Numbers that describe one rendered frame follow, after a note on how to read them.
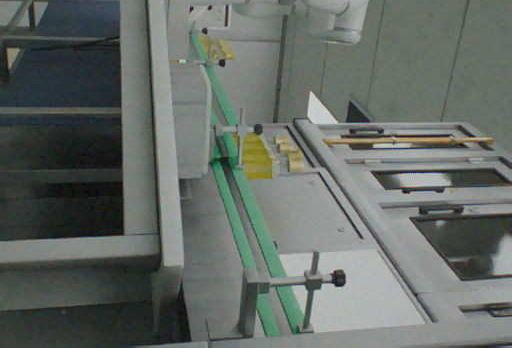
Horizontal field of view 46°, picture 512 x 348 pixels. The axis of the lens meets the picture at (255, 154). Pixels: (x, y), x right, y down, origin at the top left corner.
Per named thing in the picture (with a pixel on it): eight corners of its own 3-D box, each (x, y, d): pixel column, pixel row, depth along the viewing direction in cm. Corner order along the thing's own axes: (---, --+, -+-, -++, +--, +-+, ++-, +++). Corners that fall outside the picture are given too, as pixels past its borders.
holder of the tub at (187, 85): (166, 200, 137) (200, 199, 139) (168, 85, 126) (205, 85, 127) (161, 167, 152) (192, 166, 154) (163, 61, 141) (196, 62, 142)
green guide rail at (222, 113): (212, 133, 158) (242, 133, 159) (212, 129, 157) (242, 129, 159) (164, 0, 312) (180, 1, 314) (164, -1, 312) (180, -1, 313)
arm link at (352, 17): (344, 24, 165) (380, 34, 173) (354, -27, 163) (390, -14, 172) (312, 23, 176) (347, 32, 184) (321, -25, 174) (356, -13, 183)
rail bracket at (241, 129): (213, 170, 157) (259, 169, 160) (216, 109, 150) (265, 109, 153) (211, 165, 160) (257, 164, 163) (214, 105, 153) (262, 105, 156)
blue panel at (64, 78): (-5, 186, 157) (160, 182, 166) (-12, 123, 149) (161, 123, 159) (52, 35, 297) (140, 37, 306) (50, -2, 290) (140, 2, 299)
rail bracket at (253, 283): (209, 349, 98) (340, 338, 103) (214, 263, 91) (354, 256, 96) (205, 329, 102) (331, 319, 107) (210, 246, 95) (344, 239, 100)
